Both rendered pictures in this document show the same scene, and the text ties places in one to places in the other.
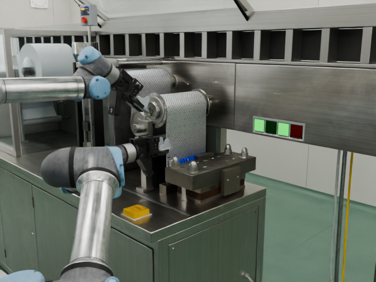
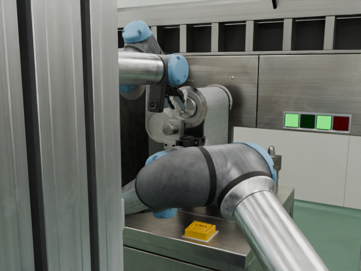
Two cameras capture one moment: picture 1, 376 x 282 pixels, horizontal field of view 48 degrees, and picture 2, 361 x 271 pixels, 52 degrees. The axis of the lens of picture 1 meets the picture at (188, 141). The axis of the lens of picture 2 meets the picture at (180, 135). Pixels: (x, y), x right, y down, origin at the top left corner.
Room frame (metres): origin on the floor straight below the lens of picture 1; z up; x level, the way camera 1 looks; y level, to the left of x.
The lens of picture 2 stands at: (0.50, 0.58, 1.38)
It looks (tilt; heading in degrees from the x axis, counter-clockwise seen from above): 10 degrees down; 342
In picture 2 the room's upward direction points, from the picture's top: straight up
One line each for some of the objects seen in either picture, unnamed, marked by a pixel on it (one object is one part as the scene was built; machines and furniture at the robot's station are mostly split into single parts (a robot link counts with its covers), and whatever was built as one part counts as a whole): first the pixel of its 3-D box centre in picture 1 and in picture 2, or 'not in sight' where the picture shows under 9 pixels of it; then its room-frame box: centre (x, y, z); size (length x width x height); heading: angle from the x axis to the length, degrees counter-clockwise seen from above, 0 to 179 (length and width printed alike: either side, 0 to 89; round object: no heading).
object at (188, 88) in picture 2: (155, 110); (187, 107); (1.74, 0.14, 1.25); 0.15 x 0.01 x 0.15; 44
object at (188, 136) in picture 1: (186, 139); (216, 140); (1.78, 0.01, 1.11); 0.23 x 0.01 x 0.18; 134
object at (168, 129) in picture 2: (135, 128); (168, 129); (1.71, 0.22, 1.18); 0.04 x 0.02 x 0.04; 44
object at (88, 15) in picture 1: (87, 15); not in sight; (2.15, 0.50, 1.66); 0.07 x 0.07 x 0.10; 59
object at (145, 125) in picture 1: (144, 156); (173, 162); (1.73, 0.19, 1.05); 0.06 x 0.05 x 0.31; 134
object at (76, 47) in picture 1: (85, 48); not in sight; (2.33, 0.56, 1.50); 0.14 x 0.14 x 0.06
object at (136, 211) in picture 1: (136, 211); (200, 230); (1.46, 0.19, 0.91); 0.07 x 0.07 x 0.02; 44
